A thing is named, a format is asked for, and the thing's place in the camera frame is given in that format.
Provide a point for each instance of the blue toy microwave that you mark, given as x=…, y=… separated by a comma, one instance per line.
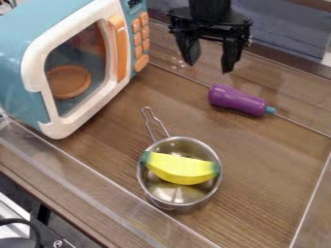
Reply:
x=69, y=53

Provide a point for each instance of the yellow toy banana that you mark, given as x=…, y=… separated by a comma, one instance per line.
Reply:
x=180, y=170

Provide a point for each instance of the silver pot with handle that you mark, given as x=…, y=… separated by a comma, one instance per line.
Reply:
x=169, y=196

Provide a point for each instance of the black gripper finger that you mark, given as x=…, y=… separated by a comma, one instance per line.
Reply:
x=232, y=47
x=188, y=45

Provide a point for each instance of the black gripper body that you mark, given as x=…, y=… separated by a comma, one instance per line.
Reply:
x=212, y=20

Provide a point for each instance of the purple toy eggplant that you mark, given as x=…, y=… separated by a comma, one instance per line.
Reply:
x=227, y=97

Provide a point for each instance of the clear acrylic barrier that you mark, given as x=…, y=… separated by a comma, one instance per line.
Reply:
x=96, y=205

